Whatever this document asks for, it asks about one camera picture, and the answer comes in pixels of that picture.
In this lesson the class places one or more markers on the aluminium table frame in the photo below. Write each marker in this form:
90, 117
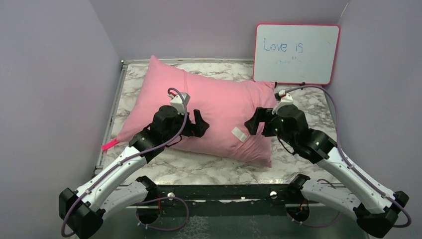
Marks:
174, 167

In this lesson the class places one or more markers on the white care label tag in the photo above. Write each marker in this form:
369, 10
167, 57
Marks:
239, 134

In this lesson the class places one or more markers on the pink pillowcase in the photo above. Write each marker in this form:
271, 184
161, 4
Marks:
224, 104

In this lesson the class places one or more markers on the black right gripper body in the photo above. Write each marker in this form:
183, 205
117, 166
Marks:
272, 128

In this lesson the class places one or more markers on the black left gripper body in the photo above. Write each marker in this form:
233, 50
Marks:
188, 129

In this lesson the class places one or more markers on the pink marker pen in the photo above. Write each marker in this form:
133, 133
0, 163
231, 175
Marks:
109, 144

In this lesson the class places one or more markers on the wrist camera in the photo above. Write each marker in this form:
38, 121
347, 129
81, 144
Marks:
179, 101
285, 99

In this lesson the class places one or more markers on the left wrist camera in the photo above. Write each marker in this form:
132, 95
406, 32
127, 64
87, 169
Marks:
179, 101

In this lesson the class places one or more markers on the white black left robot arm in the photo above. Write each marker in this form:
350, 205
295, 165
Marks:
84, 210

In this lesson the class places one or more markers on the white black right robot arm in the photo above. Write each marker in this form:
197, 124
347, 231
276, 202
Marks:
374, 207

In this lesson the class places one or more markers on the pink-framed whiteboard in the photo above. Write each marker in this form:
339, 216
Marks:
295, 54

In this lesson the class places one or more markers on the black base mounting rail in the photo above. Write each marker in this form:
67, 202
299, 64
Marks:
220, 200

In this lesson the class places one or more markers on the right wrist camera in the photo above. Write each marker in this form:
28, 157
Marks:
285, 99

